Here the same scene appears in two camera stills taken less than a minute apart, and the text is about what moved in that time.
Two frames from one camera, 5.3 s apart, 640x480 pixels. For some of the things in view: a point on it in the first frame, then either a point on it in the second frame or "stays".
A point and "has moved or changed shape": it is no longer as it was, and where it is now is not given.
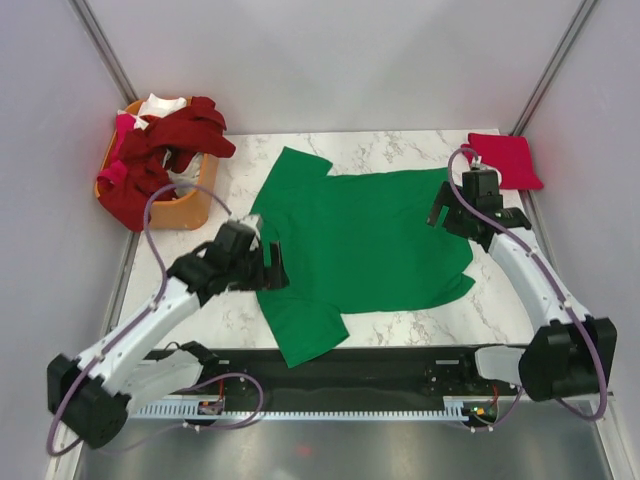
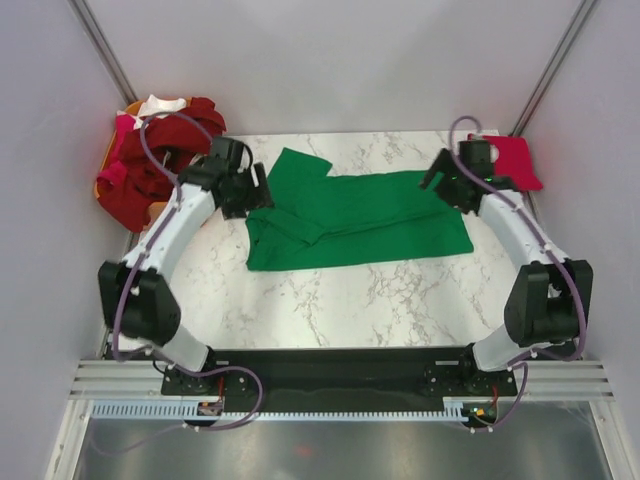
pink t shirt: [116, 172] stays
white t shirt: [155, 107] stays
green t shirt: [353, 243] has moved or changed shape
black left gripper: [266, 278] → [254, 200]
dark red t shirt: [169, 141] stays
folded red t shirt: [508, 155] stays
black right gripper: [442, 198] → [440, 164]
